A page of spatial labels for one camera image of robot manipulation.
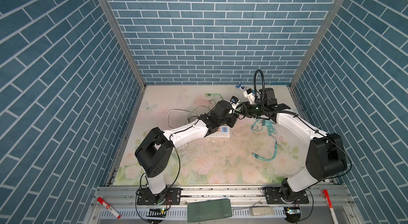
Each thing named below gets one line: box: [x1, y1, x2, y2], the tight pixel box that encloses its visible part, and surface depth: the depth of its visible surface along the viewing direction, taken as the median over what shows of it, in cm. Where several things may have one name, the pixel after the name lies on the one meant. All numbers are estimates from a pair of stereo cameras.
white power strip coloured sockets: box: [207, 125, 232, 139], surface depth 94 cm
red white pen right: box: [323, 188, 339, 224], surface depth 72 cm
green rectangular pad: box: [187, 198, 233, 223], surface depth 71 cm
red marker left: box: [96, 196, 122, 220], surface depth 71 cm
